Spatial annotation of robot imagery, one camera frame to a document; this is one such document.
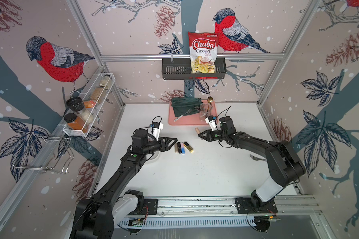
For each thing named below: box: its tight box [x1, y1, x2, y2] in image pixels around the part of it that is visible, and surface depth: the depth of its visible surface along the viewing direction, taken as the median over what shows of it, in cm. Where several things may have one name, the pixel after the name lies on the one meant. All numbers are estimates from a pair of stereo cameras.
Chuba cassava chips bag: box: [187, 31, 220, 75], surface depth 85 cm
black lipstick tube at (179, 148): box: [177, 141, 182, 154], surface depth 96 cm
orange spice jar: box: [63, 112, 86, 130], surface depth 62 cm
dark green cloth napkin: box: [171, 97, 203, 118], surface depth 120 cm
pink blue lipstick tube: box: [180, 141, 185, 155], surface depth 97 cm
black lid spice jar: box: [66, 97, 94, 124], surface depth 65 cm
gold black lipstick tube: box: [183, 141, 194, 153], surface depth 97 cm
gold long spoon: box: [206, 96, 213, 113], surface depth 108 cm
